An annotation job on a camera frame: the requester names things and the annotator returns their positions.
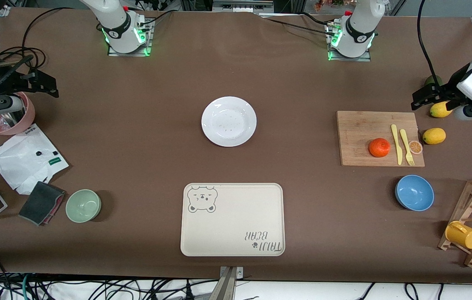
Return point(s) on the yellow plastic knife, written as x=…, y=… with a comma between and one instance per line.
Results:
x=397, y=143

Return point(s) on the wooden cutting board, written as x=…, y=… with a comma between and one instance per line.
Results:
x=361, y=133

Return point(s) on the white plastic bag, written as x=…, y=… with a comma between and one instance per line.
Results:
x=19, y=166

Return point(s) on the orange fruit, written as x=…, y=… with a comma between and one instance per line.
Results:
x=380, y=148

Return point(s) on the metal table bracket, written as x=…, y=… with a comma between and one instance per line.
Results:
x=229, y=283

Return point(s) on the blue bowl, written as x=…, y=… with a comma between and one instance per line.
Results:
x=414, y=193

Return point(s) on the yellow plastic fork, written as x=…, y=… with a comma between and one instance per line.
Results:
x=405, y=143

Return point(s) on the white round plate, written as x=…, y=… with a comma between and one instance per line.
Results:
x=229, y=121

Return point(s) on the pale green bowl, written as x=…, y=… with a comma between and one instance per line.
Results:
x=83, y=206

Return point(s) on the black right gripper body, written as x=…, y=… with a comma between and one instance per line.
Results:
x=6, y=79

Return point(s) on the dark green avocado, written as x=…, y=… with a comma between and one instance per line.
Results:
x=433, y=80

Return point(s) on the dark grey folded cloth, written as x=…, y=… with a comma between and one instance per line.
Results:
x=41, y=203

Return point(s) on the small orange slice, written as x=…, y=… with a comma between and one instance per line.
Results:
x=415, y=147

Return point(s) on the yellow lemon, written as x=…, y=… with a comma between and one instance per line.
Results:
x=439, y=110
x=434, y=136

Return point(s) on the cream bear print tray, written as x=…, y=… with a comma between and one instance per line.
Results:
x=232, y=219

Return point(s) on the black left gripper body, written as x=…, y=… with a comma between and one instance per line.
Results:
x=445, y=89

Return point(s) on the aluminium frame bar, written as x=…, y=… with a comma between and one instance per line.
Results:
x=242, y=6

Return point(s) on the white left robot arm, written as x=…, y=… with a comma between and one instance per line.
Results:
x=361, y=25

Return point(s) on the yellow mug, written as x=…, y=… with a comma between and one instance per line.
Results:
x=463, y=235

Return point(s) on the pink bowl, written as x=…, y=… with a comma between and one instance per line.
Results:
x=29, y=112

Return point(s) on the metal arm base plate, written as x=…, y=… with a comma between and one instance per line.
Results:
x=350, y=59
x=129, y=54

